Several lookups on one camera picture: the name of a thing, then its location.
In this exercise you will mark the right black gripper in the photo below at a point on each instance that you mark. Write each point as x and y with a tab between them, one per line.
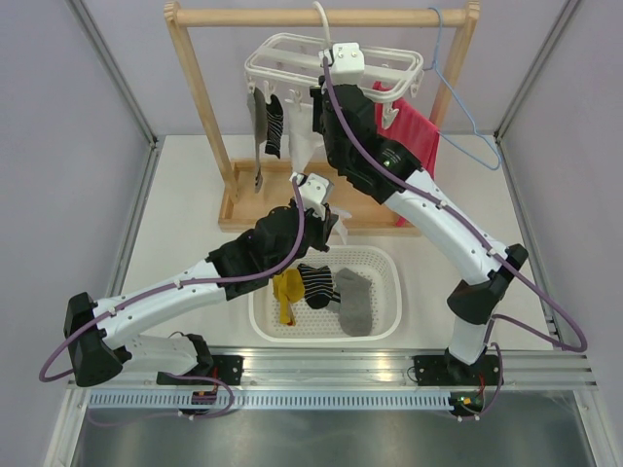
315	91

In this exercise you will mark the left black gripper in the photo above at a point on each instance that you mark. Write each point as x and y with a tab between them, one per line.
324	227

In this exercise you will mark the white sock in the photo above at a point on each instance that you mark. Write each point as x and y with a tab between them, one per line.
340	227
303	142

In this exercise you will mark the black white-striped sock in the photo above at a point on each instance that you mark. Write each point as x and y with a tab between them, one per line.
320	291
275	123

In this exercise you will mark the yellow bear sock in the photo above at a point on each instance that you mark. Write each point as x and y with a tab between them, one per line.
288	289

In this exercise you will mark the white plastic clip hanger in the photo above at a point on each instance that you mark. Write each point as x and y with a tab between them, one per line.
385	75

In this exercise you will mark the grey striped-cuff sock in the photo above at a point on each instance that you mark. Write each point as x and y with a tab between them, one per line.
256	105
351	301

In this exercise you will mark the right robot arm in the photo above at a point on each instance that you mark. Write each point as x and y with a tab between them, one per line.
387	172

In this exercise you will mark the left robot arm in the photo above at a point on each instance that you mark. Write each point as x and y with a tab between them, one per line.
102	333

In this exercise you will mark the white perforated plastic basket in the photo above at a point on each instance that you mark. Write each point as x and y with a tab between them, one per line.
321	326

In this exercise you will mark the pink towel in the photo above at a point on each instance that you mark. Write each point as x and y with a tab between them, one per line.
413	130

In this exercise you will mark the wooden clothes rack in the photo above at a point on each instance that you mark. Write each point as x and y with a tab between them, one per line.
241	205

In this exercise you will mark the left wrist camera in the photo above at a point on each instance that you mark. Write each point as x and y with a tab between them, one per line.
314	191

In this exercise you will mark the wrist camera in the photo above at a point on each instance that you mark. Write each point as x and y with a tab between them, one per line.
314	191
346	63

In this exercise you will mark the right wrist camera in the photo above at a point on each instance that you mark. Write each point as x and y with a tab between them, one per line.
346	63

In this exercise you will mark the blue wire hanger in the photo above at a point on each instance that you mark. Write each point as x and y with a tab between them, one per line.
434	66

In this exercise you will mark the aluminium mounting rail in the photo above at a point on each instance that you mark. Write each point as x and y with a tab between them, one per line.
307	368

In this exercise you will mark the white slotted cable duct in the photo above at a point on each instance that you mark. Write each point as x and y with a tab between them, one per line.
272	399

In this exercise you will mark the right aluminium frame post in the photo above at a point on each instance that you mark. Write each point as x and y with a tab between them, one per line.
550	43

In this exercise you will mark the aluminium frame post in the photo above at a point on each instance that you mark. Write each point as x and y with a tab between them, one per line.
87	23
550	43

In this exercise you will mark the left aluminium frame post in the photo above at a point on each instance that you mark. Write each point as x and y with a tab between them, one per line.
87	23

